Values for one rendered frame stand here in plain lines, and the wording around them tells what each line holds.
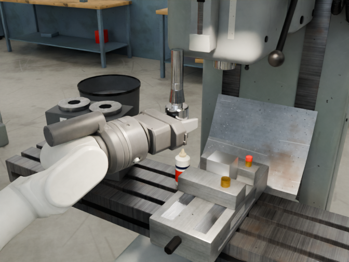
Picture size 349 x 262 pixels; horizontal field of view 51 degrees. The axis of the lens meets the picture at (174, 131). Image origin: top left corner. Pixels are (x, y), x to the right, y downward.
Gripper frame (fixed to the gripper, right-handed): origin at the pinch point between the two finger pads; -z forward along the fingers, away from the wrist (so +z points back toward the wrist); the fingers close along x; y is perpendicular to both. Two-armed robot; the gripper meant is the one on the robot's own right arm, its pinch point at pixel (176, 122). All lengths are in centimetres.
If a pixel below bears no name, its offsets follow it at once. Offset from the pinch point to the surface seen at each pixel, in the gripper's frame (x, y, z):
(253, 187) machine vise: -7.5, 20.4, -18.8
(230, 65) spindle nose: -2.4, -9.8, -13.3
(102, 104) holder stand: 35.3, 7.4, -4.7
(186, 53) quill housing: 1.9, -13.1, -4.4
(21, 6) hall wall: 679, 54, -239
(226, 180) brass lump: -6.7, 14.5, -9.0
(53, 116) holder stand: 42.3, 9.8, 7.0
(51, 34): 564, 89, -239
